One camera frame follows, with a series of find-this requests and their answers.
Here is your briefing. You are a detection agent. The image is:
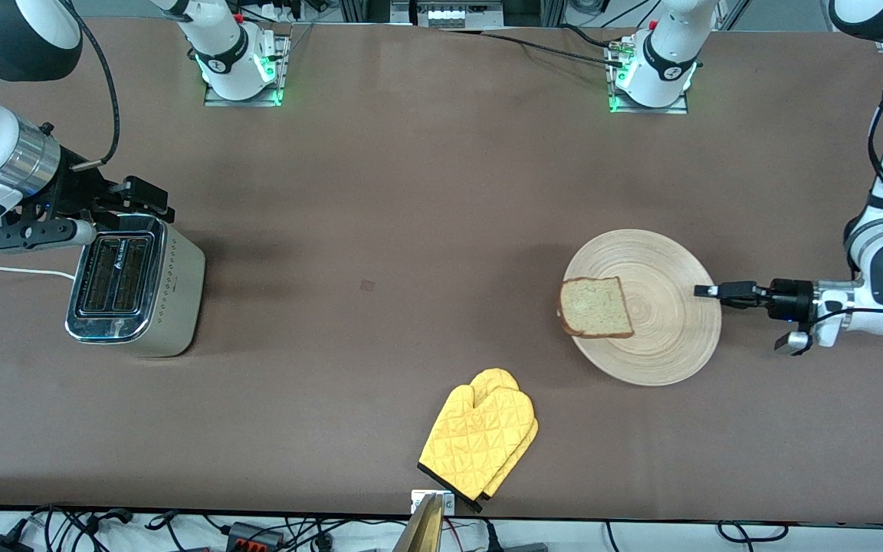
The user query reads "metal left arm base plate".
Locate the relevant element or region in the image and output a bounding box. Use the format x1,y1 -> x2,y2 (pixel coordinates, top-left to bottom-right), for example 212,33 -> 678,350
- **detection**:
608,38 -> 690,116

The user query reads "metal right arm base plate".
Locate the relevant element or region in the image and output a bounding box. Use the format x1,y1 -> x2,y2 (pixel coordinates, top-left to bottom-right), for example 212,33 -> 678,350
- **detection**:
204,34 -> 290,107

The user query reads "black looped floor cable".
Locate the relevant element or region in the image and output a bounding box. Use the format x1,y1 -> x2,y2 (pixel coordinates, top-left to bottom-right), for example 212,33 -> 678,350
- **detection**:
717,521 -> 789,545

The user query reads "small metal camera bracket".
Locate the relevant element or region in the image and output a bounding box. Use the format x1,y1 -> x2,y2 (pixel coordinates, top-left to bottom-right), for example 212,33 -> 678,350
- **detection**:
411,491 -> 456,516

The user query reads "black braided table cable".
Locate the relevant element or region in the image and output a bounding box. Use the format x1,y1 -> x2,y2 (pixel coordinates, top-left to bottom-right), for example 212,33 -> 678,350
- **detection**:
441,29 -> 628,68

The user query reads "round wooden plate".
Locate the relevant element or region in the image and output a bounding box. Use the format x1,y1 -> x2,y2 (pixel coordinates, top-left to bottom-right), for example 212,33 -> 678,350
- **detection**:
563,228 -> 723,386

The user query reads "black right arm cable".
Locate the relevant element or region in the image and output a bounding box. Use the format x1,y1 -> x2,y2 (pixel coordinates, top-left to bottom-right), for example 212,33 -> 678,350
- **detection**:
64,0 -> 121,171

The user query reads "white toaster power cord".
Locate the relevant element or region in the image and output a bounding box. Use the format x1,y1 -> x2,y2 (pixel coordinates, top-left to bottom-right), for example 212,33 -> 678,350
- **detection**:
0,265 -> 77,281

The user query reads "black tangled cable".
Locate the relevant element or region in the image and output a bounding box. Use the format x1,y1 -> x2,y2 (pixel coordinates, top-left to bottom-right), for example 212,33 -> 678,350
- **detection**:
28,504 -> 136,552

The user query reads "silver two-slot toaster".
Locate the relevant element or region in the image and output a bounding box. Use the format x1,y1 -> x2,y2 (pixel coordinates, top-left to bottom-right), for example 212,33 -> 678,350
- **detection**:
65,212 -> 206,359

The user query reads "white power strip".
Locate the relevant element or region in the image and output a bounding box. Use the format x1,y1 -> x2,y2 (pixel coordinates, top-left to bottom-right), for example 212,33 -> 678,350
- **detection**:
417,2 -> 505,29

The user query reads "black red connector block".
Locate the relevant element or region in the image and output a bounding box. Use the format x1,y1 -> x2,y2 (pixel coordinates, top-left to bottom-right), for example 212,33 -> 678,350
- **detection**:
228,523 -> 286,550

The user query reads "brown bread slice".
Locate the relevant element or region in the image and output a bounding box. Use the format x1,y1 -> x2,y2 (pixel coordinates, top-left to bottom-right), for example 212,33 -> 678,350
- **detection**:
558,276 -> 635,339

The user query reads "tan pointed bar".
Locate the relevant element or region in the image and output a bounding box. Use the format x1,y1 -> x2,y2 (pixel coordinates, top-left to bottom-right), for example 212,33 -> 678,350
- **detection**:
392,494 -> 446,552

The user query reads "yellow quilted oven mitt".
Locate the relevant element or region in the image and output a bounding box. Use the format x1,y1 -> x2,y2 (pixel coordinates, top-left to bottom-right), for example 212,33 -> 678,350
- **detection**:
471,368 -> 540,514
418,383 -> 536,503

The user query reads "black plug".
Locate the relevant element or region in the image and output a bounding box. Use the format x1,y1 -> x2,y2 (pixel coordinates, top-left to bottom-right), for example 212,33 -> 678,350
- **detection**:
486,521 -> 550,552

